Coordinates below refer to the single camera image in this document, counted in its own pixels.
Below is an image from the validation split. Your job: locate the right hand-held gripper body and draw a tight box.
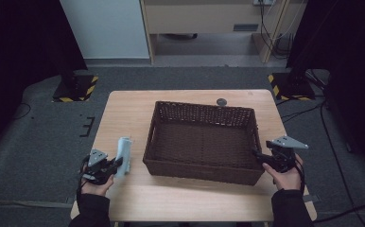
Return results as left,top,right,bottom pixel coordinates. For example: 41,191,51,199
265,135,310,174

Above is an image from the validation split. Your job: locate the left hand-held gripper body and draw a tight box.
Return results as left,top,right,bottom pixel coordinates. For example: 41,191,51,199
80,148,115,186

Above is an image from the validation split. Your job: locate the light blue cloth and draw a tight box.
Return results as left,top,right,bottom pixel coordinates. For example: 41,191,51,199
113,136,133,178

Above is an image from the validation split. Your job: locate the brown woven basket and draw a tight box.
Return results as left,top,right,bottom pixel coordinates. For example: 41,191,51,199
142,100,265,186

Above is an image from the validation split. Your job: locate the person's left hand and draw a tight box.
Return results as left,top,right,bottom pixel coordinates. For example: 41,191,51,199
80,174,115,197

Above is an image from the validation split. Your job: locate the person's right hand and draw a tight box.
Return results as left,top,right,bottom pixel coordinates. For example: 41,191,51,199
261,153,304,191

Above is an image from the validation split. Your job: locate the black yellow striped stand base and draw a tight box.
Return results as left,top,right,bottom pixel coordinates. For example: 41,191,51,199
268,72,317,102
51,74,99,103

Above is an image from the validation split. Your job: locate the black curtain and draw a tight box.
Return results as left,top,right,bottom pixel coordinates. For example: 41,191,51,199
0,0,88,159
286,0,365,178

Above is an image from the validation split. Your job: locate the white cabinet panel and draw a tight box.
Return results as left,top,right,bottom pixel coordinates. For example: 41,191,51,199
58,0,150,60

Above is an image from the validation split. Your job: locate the black round object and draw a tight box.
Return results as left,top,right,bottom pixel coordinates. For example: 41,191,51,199
162,32,200,41

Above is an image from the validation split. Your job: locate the light wooden desk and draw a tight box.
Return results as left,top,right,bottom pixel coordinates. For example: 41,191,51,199
139,0,290,64

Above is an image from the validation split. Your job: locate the white power strip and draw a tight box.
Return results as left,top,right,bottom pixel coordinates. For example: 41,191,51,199
252,0,277,7

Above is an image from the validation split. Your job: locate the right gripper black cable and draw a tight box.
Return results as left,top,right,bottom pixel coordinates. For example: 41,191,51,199
293,159,306,195

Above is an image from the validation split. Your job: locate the black floor cable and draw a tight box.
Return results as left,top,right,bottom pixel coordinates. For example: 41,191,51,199
312,201,365,225
279,101,326,123
320,98,361,227
11,102,32,121

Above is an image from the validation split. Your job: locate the hanging black cable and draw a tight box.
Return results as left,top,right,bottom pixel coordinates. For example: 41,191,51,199
258,0,295,61

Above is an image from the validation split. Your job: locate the hanging white cable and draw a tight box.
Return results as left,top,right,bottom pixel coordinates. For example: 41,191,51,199
274,0,307,41

